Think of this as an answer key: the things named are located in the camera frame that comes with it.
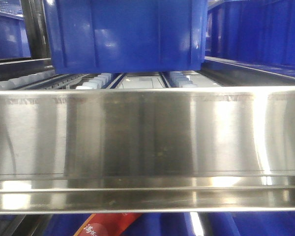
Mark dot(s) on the large blue plastic bin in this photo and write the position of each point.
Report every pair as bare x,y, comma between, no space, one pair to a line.
118,36

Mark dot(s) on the white roller conveyor track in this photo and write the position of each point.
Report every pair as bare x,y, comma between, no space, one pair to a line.
147,80

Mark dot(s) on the blue bin at right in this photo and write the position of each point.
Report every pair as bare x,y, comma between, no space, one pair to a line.
253,31

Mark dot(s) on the blue bin at left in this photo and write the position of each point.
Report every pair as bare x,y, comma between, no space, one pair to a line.
13,37

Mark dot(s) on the stainless steel front beam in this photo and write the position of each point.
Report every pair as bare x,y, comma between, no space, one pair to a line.
147,150

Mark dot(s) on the red and white package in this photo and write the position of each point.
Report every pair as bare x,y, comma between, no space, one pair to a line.
107,224

